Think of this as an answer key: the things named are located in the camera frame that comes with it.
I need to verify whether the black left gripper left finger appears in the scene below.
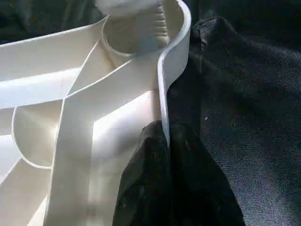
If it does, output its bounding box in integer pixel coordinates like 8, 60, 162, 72
112, 120, 171, 226

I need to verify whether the white plastic table top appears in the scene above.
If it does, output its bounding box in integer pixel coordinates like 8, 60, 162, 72
0, 0, 192, 226

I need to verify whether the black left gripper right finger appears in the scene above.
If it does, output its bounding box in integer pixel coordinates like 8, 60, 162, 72
169, 123, 246, 226

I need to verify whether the white plastic table leg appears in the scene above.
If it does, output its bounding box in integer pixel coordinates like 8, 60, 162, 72
94, 0, 168, 55

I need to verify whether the black table mat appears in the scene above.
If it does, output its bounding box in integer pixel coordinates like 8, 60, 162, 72
0, 0, 301, 226

